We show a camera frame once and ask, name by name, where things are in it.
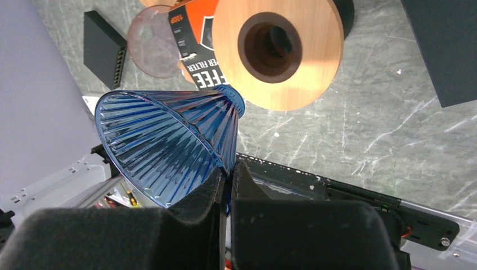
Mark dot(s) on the right black flat box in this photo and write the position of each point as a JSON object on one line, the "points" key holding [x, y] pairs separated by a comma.
{"points": [[445, 32]]}

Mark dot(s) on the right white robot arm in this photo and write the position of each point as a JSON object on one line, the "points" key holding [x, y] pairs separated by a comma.
{"points": [[63, 190]]}

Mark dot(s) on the left black flat box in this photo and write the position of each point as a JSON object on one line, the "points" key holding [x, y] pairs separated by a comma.
{"points": [[104, 50]]}

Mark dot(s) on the black server base cup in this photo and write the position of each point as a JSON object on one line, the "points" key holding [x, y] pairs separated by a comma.
{"points": [[346, 12]]}

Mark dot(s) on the clear plastic filter bag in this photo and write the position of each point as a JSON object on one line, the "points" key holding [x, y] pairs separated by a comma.
{"points": [[151, 43]]}

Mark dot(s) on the orange coffee filter box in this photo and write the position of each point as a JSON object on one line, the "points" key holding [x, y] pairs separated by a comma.
{"points": [[191, 24]]}

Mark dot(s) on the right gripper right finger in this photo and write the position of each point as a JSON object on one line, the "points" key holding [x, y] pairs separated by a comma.
{"points": [[304, 234]]}

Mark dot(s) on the black flat box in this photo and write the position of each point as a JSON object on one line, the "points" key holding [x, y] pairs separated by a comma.
{"points": [[445, 32], [104, 50]]}

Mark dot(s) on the blue ribbed glass dripper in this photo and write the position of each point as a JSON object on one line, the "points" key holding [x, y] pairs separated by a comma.
{"points": [[167, 143]]}

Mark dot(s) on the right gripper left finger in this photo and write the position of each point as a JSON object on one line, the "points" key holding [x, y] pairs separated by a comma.
{"points": [[187, 235]]}

